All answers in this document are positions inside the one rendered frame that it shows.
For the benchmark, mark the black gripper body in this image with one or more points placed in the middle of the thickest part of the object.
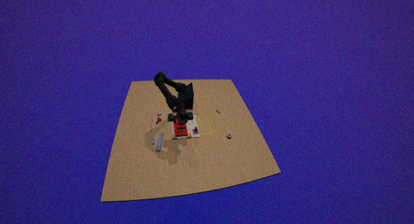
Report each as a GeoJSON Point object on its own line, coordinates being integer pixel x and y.
{"type": "Point", "coordinates": [172, 118]}

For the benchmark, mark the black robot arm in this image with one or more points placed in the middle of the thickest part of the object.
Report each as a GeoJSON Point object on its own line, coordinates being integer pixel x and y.
{"type": "Point", "coordinates": [173, 101]}

